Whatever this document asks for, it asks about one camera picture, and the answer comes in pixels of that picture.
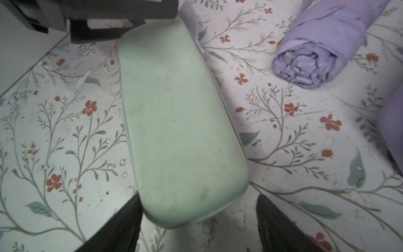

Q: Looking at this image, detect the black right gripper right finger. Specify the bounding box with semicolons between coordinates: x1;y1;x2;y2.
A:
256;194;323;252

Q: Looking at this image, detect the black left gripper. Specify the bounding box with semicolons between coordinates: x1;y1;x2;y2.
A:
1;0;179;44

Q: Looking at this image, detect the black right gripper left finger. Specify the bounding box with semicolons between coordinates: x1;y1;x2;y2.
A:
76;193;143;252

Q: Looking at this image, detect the purple folded umbrella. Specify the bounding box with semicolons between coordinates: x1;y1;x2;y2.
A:
271;0;389;89

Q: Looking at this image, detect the mint green zippered umbrella case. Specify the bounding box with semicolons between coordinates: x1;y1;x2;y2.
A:
118;19;249;228

